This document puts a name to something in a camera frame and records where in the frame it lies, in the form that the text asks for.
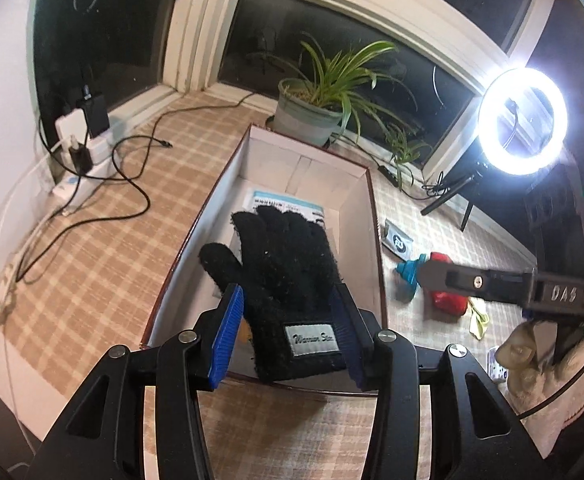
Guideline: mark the red cloth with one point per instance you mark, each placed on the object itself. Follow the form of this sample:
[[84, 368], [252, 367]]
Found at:
[[447, 302]]

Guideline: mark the small black charger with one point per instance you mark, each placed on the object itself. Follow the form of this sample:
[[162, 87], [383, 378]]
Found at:
[[82, 160]]

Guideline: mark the black tripod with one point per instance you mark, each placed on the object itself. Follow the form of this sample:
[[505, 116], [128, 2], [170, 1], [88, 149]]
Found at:
[[447, 195]]

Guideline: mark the person's right hand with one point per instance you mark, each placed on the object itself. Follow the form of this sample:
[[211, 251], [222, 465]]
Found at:
[[522, 355]]

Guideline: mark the checked tablecloth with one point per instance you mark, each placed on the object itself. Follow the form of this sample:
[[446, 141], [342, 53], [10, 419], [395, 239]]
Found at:
[[97, 260]]

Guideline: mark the black knit glove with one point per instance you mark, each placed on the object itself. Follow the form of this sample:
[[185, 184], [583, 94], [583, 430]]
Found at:
[[282, 270]]

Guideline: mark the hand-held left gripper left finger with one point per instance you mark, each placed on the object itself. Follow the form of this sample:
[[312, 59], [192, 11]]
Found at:
[[228, 340]]

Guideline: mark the large black power adapter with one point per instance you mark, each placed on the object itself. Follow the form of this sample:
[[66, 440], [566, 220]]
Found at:
[[94, 115]]

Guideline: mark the black phone clamp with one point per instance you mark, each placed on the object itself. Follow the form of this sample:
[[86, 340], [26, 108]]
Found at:
[[511, 106]]

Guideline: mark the brown cardboard box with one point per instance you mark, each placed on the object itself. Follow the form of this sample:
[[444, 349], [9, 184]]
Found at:
[[292, 157]]

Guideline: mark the yellow-green cloth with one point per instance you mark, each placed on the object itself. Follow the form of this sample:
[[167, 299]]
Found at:
[[479, 322]]

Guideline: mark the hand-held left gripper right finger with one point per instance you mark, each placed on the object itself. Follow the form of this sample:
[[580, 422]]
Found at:
[[347, 345]]

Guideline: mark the white power strip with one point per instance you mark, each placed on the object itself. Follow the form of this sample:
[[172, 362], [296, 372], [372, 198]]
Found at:
[[102, 160]]

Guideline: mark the blue collapsible funnel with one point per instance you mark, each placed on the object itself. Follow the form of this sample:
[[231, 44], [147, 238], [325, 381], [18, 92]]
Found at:
[[409, 272]]

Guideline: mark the grey foil packet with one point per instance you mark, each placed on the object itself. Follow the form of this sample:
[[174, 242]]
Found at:
[[397, 242]]

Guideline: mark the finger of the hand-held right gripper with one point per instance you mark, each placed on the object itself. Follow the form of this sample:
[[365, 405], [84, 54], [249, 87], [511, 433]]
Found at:
[[472, 282]]

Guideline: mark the potted green plant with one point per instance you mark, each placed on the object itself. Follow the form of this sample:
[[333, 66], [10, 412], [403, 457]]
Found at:
[[307, 115]]

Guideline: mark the white power adapter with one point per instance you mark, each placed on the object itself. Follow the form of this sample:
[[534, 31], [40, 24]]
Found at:
[[69, 127]]

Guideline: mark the white window frame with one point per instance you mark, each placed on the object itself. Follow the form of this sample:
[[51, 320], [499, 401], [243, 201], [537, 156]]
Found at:
[[372, 15]]

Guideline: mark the dotted colourful card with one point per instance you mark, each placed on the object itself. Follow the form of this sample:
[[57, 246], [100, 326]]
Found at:
[[497, 367]]

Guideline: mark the white face mask packet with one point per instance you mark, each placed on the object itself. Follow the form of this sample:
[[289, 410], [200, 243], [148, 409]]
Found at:
[[292, 202]]

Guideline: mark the small green plant shoot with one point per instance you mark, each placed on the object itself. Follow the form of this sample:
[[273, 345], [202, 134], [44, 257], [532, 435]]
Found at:
[[404, 152]]

